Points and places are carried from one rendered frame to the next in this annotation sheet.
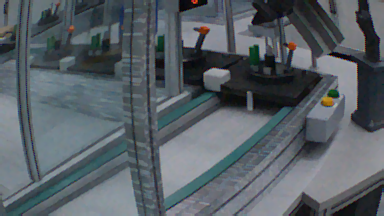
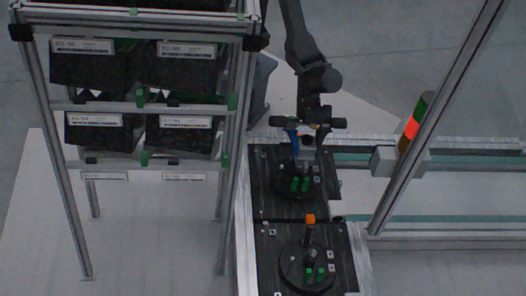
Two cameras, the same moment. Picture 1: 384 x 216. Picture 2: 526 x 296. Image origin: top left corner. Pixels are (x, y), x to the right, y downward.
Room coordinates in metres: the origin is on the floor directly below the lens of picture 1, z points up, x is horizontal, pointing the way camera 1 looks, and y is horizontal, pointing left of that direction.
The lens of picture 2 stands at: (2.31, 0.39, 2.16)
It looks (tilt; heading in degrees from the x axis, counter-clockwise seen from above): 50 degrees down; 227
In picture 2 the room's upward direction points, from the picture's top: 11 degrees clockwise
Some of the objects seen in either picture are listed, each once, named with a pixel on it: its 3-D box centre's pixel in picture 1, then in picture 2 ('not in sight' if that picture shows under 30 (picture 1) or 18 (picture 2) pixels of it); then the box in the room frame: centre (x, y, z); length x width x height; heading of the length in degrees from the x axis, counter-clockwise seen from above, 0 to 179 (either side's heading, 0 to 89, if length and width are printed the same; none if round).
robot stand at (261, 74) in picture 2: (373, 90); (242, 88); (1.55, -0.56, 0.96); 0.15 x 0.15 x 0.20; 24
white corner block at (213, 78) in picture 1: (216, 80); (336, 211); (1.59, -0.06, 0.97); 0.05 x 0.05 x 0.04; 59
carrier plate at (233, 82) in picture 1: (271, 79); (294, 182); (1.63, -0.19, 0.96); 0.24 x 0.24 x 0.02; 59
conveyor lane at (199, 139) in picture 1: (201, 143); (397, 200); (1.38, -0.02, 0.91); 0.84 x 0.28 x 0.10; 149
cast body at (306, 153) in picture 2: (262, 22); (305, 150); (1.63, -0.18, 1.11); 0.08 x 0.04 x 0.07; 60
